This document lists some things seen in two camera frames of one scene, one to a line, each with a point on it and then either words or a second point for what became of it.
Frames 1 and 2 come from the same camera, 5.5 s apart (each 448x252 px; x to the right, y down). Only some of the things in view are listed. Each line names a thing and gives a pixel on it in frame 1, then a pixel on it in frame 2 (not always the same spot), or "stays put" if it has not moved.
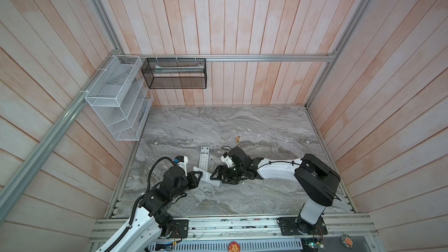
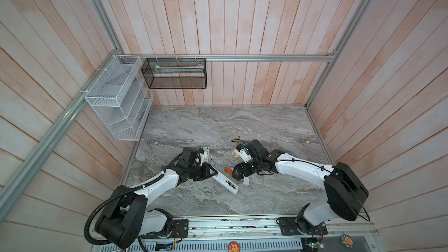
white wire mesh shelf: (121, 98) stays put
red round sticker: (234, 247) stays put
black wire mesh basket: (175, 73) stays put
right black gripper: (225, 174) -> (245, 171)
